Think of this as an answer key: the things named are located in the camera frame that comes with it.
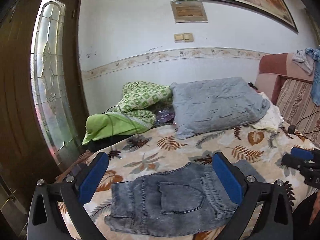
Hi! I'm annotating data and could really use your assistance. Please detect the purple patterned cloth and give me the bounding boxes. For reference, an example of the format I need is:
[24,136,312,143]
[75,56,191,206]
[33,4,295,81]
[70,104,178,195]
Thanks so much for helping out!
[155,108,175,126]

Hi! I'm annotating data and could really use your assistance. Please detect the grey quilted pillow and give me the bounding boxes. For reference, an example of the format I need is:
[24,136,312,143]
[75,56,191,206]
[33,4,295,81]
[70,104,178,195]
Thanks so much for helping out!
[170,77,271,139]

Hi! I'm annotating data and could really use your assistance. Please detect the blue denim garment on headboard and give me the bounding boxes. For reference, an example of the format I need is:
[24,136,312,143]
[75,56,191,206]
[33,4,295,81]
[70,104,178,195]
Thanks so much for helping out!
[305,48,320,107]

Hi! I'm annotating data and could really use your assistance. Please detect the green patterned blanket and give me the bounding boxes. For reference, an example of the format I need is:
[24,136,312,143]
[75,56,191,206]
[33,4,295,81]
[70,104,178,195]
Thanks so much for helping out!
[82,81,172,145]

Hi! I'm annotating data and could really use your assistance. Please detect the cream small print pillow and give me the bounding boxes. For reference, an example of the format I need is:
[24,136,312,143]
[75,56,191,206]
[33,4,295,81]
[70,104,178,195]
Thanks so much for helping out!
[250,92,284,133]

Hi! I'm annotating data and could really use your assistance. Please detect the leaf print bed blanket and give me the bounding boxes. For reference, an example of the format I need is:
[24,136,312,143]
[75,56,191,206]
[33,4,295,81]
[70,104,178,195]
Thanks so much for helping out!
[56,122,318,240]

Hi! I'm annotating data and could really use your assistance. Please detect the striped floral headboard cushion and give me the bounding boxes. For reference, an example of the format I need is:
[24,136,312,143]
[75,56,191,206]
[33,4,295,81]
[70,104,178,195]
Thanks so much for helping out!
[277,79,319,146]

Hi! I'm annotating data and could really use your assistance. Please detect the wooden door with stained glass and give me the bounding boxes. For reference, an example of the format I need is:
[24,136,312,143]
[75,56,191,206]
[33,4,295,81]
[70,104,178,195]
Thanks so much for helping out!
[1,0,88,235]

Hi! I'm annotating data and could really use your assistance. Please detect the black cable on headboard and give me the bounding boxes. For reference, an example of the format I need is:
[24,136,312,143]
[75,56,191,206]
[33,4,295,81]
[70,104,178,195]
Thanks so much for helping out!
[291,110,320,137]

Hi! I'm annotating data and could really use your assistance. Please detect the black object behind pillow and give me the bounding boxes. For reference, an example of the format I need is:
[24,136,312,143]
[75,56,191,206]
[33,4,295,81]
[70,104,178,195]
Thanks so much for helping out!
[248,82,258,90]

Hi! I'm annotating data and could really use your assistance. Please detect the black power adapter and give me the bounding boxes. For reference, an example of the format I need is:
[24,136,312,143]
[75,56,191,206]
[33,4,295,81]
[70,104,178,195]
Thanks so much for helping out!
[288,125,296,134]

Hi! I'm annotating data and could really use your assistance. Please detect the grey washed denim pants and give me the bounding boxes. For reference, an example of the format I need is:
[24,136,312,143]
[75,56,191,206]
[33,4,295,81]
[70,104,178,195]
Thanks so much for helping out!
[105,162,238,237]

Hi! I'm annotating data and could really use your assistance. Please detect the beige wall switch plate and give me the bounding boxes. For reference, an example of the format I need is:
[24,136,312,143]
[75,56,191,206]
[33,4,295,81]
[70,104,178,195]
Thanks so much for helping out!
[174,33,194,43]

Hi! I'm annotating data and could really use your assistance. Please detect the black cable on green blanket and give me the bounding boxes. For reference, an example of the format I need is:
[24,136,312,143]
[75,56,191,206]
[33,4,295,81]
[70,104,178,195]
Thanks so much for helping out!
[102,104,146,137]

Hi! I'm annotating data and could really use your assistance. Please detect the grey cloth on headboard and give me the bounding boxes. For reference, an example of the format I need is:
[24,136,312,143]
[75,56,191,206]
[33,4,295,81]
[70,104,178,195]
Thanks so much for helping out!
[292,50,314,76]

